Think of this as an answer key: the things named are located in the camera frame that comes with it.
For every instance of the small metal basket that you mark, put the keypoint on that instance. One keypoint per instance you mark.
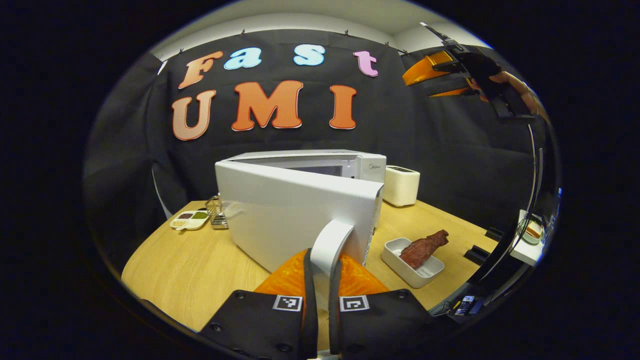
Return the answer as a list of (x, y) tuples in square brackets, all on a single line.
[(216, 212)]

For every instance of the white divided sauce dish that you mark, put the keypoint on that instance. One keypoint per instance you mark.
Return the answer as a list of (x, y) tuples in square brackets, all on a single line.
[(189, 220)]

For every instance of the white microwave oven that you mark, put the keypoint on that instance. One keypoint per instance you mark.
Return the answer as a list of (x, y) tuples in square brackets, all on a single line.
[(280, 215)]

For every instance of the black block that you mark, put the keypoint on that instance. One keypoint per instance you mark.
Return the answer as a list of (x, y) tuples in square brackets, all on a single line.
[(495, 234), (477, 255)]

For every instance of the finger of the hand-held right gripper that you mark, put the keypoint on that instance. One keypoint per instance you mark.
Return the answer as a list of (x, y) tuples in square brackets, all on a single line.
[(425, 70), (452, 92)]

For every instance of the white side table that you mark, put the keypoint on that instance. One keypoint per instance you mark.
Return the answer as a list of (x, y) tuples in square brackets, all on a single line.
[(525, 252)]

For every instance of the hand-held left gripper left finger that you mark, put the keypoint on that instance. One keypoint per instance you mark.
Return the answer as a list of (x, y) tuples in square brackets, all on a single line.
[(310, 310)]

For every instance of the white rectangular tray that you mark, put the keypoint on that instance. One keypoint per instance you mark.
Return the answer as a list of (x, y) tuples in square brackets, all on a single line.
[(422, 276)]

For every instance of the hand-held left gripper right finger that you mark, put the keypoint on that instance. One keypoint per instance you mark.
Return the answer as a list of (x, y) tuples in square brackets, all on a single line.
[(334, 310)]

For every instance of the cream toaster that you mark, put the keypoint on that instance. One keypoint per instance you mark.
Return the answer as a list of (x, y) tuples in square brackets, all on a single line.
[(400, 186)]

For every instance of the small bowl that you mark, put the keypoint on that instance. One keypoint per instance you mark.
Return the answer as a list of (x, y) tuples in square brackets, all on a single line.
[(531, 232)]

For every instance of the black stand pole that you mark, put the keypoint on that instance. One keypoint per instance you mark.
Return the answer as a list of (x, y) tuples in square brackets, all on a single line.
[(520, 225)]

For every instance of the smartphone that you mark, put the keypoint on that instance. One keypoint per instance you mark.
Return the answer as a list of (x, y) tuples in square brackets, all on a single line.
[(464, 305)]

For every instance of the brown meat piece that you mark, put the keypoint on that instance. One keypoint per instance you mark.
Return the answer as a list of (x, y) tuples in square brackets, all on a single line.
[(420, 249)]

